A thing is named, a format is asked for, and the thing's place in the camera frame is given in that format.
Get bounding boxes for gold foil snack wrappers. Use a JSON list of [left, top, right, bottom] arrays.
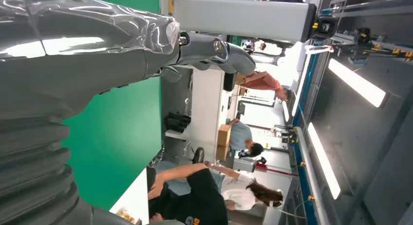
[[115, 207, 137, 225]]

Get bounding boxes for brown cardboard box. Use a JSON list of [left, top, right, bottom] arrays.
[[217, 124, 233, 147], [215, 145, 230, 163]]

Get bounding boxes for grey column lift machine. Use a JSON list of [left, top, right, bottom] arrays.
[[171, 0, 338, 44]]

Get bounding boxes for person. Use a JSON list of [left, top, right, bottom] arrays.
[[225, 118, 265, 158], [147, 164, 230, 225], [205, 161, 285, 212], [235, 71, 293, 104]]

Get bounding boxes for grey metal case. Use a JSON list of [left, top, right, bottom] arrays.
[[232, 157, 258, 173]]

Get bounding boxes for blue overhead beam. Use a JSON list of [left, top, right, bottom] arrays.
[[291, 50, 324, 225]]

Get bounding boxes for overhead rail with yellow clips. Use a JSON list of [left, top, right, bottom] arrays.
[[331, 26, 413, 62]]

